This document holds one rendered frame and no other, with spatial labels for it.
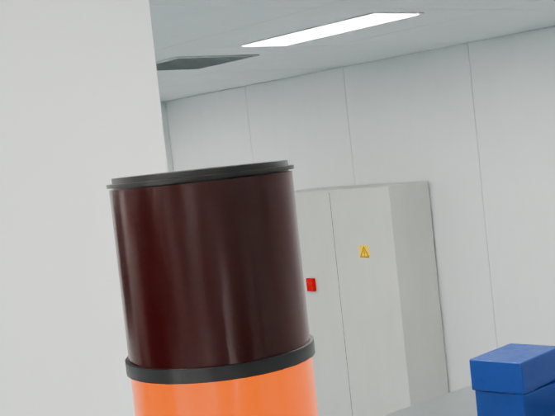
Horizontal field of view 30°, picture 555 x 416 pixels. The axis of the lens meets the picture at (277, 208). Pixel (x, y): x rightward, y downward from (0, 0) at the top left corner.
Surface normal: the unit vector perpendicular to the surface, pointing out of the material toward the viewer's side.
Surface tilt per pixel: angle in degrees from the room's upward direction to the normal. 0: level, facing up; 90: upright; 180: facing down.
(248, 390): 90
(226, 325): 90
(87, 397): 90
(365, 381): 90
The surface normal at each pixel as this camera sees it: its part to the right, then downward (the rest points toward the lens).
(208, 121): -0.77, 0.11
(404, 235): 0.63, -0.03
